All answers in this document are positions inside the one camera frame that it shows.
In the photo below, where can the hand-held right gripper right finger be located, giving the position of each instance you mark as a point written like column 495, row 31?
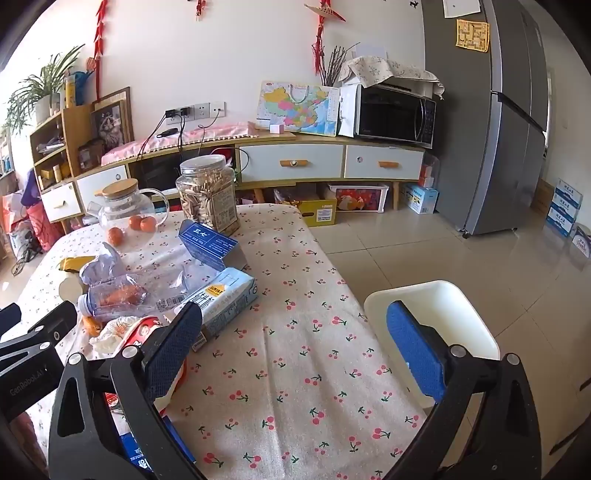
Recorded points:
column 411, row 346

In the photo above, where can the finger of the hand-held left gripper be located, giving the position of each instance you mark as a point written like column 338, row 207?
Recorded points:
column 9, row 318
column 55, row 323

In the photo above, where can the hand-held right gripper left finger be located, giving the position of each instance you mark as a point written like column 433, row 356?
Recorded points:
column 173, row 341

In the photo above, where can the red white snack packet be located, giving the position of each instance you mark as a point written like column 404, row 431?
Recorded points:
column 138, row 334

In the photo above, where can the orange peel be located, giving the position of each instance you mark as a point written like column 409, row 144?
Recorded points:
column 91, row 325

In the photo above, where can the white plastic bin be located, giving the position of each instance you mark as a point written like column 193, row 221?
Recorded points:
column 461, row 314

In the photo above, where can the light blue milk carton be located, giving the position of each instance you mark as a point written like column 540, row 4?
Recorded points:
column 226, row 295

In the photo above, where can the white round lid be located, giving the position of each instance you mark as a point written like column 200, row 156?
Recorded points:
column 69, row 288

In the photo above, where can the crumpled white tissue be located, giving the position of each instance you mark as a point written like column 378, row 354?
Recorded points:
column 108, row 341

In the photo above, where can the clear plastic wrapper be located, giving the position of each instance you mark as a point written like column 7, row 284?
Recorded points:
column 184, row 286

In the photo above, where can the yellow wrapper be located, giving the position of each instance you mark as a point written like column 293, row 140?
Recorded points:
column 74, row 263

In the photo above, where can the crumpled plastic bag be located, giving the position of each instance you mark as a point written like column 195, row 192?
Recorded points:
column 115, row 295

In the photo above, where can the lavender plastic bag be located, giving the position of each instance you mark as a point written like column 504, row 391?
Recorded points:
column 104, row 265

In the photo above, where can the red bag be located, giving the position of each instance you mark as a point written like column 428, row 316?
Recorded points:
column 44, row 228

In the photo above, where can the open dark blue box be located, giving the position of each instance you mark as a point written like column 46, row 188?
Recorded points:
column 203, row 242

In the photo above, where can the orange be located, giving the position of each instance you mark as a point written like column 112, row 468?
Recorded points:
column 148, row 224
column 116, row 236
column 135, row 222

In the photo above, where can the small white drawer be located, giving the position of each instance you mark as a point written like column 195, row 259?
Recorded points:
column 53, row 207
column 92, row 184

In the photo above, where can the cherry print tablecloth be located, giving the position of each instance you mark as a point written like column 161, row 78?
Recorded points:
column 286, row 369

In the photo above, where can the blue printed box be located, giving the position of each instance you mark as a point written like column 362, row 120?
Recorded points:
column 134, row 454

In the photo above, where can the glass teapot with bamboo lid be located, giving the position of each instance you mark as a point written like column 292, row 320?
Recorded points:
column 120, row 210

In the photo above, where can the blue white carton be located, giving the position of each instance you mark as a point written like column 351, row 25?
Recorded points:
column 420, row 199

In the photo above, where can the clear jar of snacks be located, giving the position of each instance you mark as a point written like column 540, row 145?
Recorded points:
column 207, row 198

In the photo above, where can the white storage box red picture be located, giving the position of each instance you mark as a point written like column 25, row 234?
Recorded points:
column 358, row 198

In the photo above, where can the yellow cardboard box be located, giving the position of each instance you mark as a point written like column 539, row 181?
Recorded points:
column 318, row 213

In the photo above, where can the orange white small boxes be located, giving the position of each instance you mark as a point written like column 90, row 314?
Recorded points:
column 427, row 176

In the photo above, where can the white drawer with round hole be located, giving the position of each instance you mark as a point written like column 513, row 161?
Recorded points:
column 411, row 157

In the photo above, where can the blue white stacked box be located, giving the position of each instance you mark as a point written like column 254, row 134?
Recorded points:
column 565, row 205
column 559, row 222
column 570, row 189

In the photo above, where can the pink cloth runner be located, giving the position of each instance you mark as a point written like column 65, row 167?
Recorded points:
column 138, row 145

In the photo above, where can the wide white drawer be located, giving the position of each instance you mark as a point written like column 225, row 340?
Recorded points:
column 258, row 161

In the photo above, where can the wooden shelf unit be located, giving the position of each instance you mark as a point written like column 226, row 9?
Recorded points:
column 74, row 124

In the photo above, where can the small white printed box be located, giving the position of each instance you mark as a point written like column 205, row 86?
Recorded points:
column 582, row 240

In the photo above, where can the framed picture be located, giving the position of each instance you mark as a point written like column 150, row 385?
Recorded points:
column 111, row 127

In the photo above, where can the grey refrigerator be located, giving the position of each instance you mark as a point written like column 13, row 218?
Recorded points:
column 485, row 138

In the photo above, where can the long wooden cabinet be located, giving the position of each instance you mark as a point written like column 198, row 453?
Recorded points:
column 323, row 141

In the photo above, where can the black microwave oven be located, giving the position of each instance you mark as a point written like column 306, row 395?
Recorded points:
column 392, row 115

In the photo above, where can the potted green plant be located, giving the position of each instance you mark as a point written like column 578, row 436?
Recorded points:
column 41, row 87

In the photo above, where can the small pink box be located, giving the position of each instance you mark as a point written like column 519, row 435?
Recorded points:
column 276, row 129

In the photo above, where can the colourful map paper bag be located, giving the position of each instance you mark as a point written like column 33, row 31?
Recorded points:
column 295, row 108

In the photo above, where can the floral cloth cover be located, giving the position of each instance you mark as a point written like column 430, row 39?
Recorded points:
column 383, row 69

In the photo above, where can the dried branches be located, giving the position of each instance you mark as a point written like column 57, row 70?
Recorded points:
column 334, row 64

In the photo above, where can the yellow paper note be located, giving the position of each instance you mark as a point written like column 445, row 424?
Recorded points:
column 472, row 34

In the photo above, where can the white paper note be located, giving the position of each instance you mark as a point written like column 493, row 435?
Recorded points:
column 461, row 7

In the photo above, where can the red hanging fan decoration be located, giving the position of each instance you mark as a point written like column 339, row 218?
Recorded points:
column 325, row 11

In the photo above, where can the wall power outlets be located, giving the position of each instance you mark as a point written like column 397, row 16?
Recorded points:
column 207, row 110

